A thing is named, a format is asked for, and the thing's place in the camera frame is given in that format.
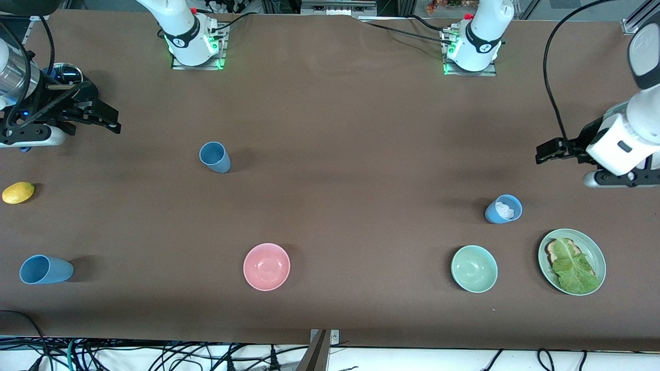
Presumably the blue cup with white paper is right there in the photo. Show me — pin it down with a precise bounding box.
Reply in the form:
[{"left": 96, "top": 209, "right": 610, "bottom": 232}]
[{"left": 484, "top": 194, "right": 523, "bottom": 225}]

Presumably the dark blue pot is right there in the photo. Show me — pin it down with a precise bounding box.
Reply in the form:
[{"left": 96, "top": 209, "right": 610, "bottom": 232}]
[{"left": 20, "top": 76, "right": 100, "bottom": 154}]

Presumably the yellow lemon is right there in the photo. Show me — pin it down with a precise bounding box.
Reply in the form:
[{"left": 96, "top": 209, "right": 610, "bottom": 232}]
[{"left": 2, "top": 181, "right": 36, "bottom": 205}]

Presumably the toasted bread slice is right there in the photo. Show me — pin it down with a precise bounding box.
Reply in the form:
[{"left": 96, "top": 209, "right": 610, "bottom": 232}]
[{"left": 544, "top": 238, "right": 583, "bottom": 267}]

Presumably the light green plate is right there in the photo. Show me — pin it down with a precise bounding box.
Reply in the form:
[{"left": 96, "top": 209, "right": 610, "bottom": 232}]
[{"left": 538, "top": 228, "right": 607, "bottom": 296}]

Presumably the green lettuce leaf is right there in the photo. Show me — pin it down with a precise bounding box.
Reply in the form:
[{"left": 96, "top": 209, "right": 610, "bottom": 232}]
[{"left": 552, "top": 238, "right": 601, "bottom": 295}]

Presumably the light green bowl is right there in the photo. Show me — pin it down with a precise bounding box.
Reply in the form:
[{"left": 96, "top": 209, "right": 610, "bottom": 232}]
[{"left": 451, "top": 245, "right": 499, "bottom": 293}]

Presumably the pink bowl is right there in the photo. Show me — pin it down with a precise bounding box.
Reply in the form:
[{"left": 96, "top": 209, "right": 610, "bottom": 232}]
[{"left": 243, "top": 243, "right": 291, "bottom": 292}]

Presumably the grey metal box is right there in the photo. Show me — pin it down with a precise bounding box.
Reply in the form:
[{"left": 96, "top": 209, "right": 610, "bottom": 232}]
[{"left": 301, "top": 0, "right": 378, "bottom": 19}]

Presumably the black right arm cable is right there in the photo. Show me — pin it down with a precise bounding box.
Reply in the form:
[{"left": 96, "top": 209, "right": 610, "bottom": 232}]
[{"left": 0, "top": 13, "right": 93, "bottom": 132}]

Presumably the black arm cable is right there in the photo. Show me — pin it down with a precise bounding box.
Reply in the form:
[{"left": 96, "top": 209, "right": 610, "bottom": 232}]
[
  {"left": 0, "top": 13, "right": 93, "bottom": 132},
  {"left": 543, "top": 0, "right": 627, "bottom": 150}
]

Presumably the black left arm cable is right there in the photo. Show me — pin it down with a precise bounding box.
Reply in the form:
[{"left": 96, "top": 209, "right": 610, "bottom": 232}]
[{"left": 543, "top": 0, "right": 627, "bottom": 150}]

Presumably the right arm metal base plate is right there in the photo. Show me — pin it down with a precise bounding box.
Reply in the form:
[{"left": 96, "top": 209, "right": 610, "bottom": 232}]
[{"left": 171, "top": 23, "right": 228, "bottom": 71}]

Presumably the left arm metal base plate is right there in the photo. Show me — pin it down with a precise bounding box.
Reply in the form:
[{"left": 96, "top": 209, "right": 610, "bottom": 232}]
[{"left": 442, "top": 28, "right": 498, "bottom": 77}]

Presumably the aluminium frame profile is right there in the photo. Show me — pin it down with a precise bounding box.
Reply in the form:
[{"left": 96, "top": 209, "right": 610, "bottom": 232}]
[{"left": 621, "top": 0, "right": 660, "bottom": 36}]

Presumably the black base cable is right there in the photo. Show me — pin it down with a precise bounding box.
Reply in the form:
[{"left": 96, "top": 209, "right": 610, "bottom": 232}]
[
  {"left": 361, "top": 15, "right": 454, "bottom": 44},
  {"left": 209, "top": 11, "right": 258, "bottom": 34}
]

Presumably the grey metal post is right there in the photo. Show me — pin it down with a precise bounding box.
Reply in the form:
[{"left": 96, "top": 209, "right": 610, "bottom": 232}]
[{"left": 296, "top": 330, "right": 331, "bottom": 371}]

